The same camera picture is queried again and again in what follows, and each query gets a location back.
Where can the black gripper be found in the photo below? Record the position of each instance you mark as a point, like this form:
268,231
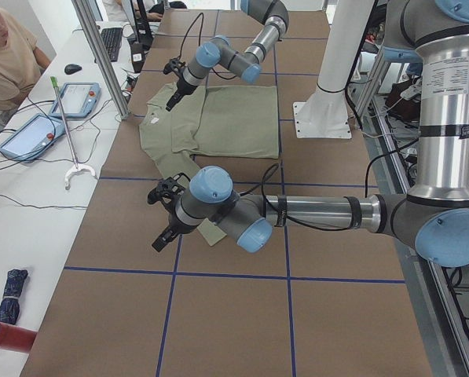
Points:
172,224
180,86

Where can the olive green t-shirt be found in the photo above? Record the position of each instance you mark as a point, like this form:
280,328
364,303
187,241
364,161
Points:
219,121

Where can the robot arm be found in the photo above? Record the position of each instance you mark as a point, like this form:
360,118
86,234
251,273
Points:
273,15
432,217

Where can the black power adapter box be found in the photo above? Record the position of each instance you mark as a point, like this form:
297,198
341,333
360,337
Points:
137,56

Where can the black keyboard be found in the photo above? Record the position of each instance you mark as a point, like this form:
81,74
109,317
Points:
112,39

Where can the far blue teach pendant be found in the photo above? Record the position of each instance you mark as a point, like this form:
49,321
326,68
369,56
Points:
79,98

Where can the blue teach pendant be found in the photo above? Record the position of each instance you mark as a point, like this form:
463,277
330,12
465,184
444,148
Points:
79,98
32,139

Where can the black computer mouse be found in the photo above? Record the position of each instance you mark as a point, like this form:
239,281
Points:
71,69

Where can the reacher grabber stick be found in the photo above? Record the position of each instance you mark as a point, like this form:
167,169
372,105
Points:
77,167

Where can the near blue teach pendant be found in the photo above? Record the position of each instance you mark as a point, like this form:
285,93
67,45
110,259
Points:
32,139

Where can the person in beige shirt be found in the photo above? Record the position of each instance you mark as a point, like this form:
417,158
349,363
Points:
21,62

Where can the folded dark plaid umbrella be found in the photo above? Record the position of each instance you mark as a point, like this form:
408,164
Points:
10,306

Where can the brown paper table mat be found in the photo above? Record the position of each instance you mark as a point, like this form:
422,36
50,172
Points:
309,303

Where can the red cylindrical tube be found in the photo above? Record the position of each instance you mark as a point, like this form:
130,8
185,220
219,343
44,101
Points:
17,339

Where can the brown bag on floor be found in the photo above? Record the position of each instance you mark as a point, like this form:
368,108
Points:
404,100

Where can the aluminium frame post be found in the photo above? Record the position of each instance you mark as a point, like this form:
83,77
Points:
96,44

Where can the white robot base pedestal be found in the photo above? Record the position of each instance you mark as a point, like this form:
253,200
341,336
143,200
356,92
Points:
324,114

